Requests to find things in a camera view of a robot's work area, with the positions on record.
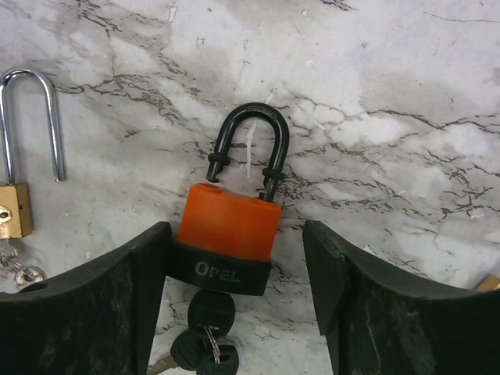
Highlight black keys of orange padlock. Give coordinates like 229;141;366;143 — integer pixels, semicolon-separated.
147;290;240;375

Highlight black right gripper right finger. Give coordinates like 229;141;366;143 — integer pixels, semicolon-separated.
302;220;499;374

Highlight brass long-shackle padlock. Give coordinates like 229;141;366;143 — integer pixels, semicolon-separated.
475;274;500;292

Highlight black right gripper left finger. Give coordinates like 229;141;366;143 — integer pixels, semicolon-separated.
1;222;172;374

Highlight orange black padlock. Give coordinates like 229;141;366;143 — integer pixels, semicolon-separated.
166;102;290;296

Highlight small brass padlock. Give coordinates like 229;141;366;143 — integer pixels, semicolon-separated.
0;66;66;290

